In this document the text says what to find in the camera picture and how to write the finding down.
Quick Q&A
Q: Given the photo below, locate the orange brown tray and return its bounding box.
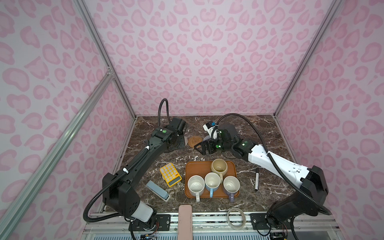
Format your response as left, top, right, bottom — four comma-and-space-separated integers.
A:
185, 161, 237, 199

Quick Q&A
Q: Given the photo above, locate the yellow calculator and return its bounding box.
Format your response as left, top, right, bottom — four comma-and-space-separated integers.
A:
160, 163, 182, 187

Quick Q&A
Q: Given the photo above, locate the lavender mug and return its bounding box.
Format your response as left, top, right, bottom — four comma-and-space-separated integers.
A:
223, 176, 241, 203

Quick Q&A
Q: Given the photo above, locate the light blue mug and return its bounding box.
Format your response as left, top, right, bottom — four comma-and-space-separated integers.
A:
205, 172, 221, 198

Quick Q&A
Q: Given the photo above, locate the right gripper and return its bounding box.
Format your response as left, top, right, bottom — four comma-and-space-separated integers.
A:
193, 136, 233, 155

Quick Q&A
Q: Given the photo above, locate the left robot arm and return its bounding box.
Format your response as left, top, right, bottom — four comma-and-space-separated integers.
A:
102, 124, 185, 226

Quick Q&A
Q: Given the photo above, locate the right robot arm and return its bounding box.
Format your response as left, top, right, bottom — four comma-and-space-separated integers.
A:
195, 121, 331, 229

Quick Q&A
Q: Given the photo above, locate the black white marker pen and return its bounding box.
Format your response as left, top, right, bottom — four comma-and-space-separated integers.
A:
255, 167, 261, 192

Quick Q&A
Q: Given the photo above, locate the left aluminium frame strut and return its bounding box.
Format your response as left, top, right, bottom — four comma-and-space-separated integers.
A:
1, 68, 113, 236

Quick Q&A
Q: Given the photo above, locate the cream beige mug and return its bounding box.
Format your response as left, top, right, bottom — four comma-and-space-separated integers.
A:
211, 159, 228, 184

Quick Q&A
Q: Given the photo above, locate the white mug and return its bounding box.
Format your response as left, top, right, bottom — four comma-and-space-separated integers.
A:
188, 175, 205, 203

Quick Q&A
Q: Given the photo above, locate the grey blue stapler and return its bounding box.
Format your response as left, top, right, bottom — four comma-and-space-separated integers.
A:
146, 181, 170, 202

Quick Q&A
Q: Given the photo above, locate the woven rattan round coaster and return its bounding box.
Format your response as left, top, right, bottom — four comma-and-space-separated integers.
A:
188, 136, 203, 148

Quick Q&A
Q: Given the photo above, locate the clear tape roll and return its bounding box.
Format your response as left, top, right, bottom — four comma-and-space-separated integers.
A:
226, 208, 247, 231

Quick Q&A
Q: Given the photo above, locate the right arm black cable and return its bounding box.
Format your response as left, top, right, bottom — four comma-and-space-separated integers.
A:
211, 113, 332, 216

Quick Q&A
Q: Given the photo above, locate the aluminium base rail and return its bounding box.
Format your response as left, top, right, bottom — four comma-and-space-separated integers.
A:
81, 212, 344, 240

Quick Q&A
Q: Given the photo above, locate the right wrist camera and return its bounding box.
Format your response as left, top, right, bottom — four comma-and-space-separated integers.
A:
203, 121, 219, 140

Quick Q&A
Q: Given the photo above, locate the pink rectangular bar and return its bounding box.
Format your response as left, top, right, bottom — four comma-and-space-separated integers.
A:
178, 205, 193, 240

